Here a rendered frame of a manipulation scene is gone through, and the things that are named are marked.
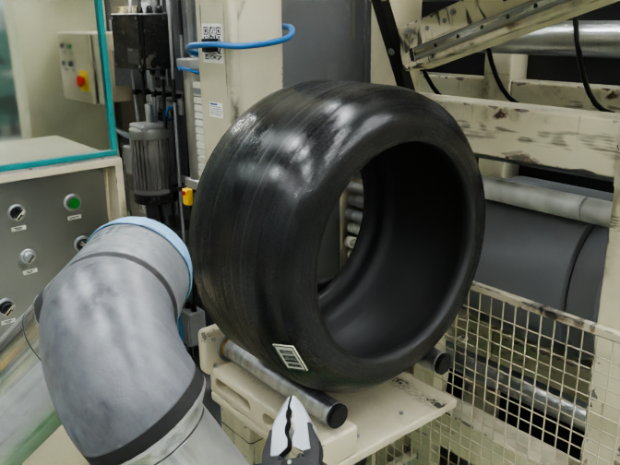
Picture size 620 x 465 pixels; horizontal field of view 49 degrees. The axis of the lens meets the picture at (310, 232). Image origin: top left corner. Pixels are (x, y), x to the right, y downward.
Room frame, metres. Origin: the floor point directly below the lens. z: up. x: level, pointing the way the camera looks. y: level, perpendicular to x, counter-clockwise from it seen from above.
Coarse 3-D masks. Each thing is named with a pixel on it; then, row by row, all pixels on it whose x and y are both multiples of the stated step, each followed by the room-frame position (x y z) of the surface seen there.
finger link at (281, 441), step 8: (288, 400) 0.90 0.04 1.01; (280, 408) 0.89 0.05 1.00; (288, 408) 0.88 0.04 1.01; (280, 416) 0.88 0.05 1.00; (288, 416) 0.88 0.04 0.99; (280, 424) 0.87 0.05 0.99; (288, 424) 0.87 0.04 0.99; (272, 432) 0.86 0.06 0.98; (280, 432) 0.86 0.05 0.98; (288, 432) 0.87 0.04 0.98; (272, 440) 0.85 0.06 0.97; (280, 440) 0.85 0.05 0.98; (288, 440) 0.85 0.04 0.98; (272, 448) 0.84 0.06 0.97; (280, 448) 0.84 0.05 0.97; (288, 448) 0.84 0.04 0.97; (272, 456) 0.84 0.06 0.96; (280, 456) 0.84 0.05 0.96; (288, 456) 0.86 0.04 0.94
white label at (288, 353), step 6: (276, 348) 0.97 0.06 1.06; (282, 348) 0.97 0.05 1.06; (288, 348) 0.96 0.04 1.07; (294, 348) 0.96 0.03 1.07; (282, 354) 0.98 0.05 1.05; (288, 354) 0.97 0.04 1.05; (294, 354) 0.96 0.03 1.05; (282, 360) 0.98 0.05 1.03; (288, 360) 0.98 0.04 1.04; (294, 360) 0.97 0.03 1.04; (300, 360) 0.96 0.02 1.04; (288, 366) 0.99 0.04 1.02; (294, 366) 0.98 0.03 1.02; (300, 366) 0.97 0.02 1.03
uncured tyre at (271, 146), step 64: (256, 128) 1.12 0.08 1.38; (320, 128) 1.04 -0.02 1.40; (384, 128) 1.08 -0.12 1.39; (448, 128) 1.18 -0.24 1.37; (256, 192) 1.01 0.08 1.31; (320, 192) 1.00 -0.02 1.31; (384, 192) 1.45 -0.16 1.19; (448, 192) 1.36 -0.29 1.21; (192, 256) 1.11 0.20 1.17; (256, 256) 0.97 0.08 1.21; (384, 256) 1.43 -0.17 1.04; (448, 256) 1.33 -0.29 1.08; (256, 320) 0.98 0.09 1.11; (320, 320) 0.99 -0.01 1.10; (384, 320) 1.32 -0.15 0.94; (448, 320) 1.20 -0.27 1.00; (320, 384) 1.03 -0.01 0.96
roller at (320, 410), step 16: (224, 352) 1.26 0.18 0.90; (240, 352) 1.23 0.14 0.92; (256, 368) 1.18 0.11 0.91; (272, 368) 1.16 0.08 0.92; (272, 384) 1.13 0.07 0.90; (288, 384) 1.11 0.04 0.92; (304, 400) 1.06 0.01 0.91; (320, 400) 1.04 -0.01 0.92; (336, 400) 1.04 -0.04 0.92; (320, 416) 1.03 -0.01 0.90; (336, 416) 1.02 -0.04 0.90
